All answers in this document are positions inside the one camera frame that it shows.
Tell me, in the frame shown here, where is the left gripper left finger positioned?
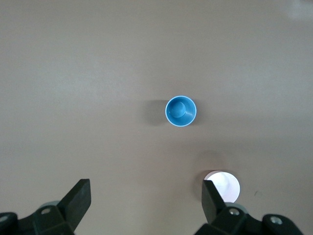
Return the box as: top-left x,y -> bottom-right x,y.
0,178 -> 92,235

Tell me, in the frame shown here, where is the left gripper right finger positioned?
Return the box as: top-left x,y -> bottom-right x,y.
197,180 -> 304,235

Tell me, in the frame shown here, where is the blue plastic cup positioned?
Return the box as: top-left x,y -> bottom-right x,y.
164,95 -> 198,127

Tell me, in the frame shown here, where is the pink bowl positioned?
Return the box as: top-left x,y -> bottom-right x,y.
202,170 -> 241,204

